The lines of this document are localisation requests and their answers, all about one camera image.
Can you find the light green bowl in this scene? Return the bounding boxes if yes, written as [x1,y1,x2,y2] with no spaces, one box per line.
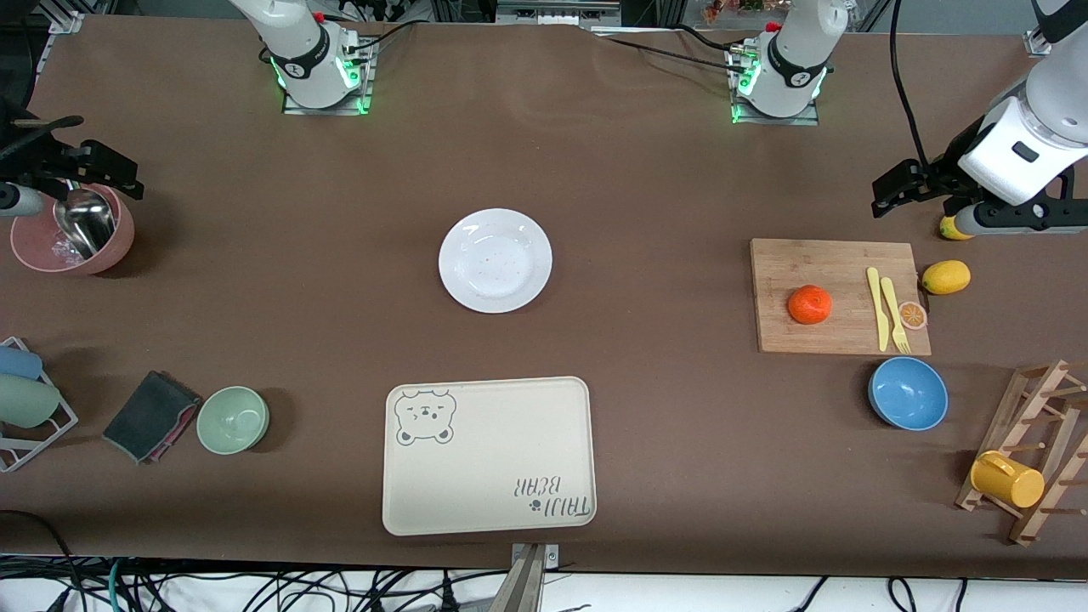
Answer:
[196,386,271,456]

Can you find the beige bear print tray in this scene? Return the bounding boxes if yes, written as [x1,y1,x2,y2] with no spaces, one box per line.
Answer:
[382,377,598,537]

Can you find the wooden mug rack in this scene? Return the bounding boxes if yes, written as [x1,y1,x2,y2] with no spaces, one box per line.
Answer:
[955,360,1088,547]

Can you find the light blue cup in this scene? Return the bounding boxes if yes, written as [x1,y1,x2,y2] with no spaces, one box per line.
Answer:
[0,345,43,382]

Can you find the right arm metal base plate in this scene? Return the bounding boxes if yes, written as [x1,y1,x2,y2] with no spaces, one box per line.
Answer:
[283,38,376,116]

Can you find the white wire rack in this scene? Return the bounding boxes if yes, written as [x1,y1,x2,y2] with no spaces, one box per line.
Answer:
[0,337,79,473]

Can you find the pale green cup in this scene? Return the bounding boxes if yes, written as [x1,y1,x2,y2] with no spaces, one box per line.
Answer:
[0,374,62,429]

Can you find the yellow plastic fork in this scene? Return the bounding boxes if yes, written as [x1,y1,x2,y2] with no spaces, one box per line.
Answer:
[880,277,913,355]

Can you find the pink bowl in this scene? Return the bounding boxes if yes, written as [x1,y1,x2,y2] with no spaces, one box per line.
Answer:
[10,182,136,276]

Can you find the dark folded cloth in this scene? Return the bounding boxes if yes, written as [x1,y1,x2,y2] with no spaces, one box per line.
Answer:
[102,370,203,465]

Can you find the white round plate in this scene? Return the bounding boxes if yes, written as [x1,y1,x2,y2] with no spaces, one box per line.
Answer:
[439,208,553,315]

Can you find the wooden cutting board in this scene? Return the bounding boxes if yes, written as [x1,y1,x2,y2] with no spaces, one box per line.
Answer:
[750,238,932,356]

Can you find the aluminium frame profile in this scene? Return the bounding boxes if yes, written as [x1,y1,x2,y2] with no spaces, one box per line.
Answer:
[496,0,623,26]

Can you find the yellow mug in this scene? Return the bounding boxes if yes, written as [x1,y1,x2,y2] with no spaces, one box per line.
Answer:
[970,450,1046,509]

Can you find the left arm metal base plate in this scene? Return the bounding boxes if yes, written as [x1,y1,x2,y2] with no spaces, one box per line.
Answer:
[729,42,822,127]

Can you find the orange fruit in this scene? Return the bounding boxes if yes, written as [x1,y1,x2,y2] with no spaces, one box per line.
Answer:
[788,285,834,326]

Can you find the yellow plastic knife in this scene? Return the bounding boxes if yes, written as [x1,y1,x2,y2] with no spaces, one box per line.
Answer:
[866,267,890,353]

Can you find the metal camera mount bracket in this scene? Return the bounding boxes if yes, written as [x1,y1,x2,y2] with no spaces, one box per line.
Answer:
[497,544,560,612]

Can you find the metal ladle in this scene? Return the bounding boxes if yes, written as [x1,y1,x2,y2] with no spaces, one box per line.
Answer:
[53,187,117,260]

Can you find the blue bowl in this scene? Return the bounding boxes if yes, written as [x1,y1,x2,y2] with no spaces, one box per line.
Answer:
[868,356,949,432]

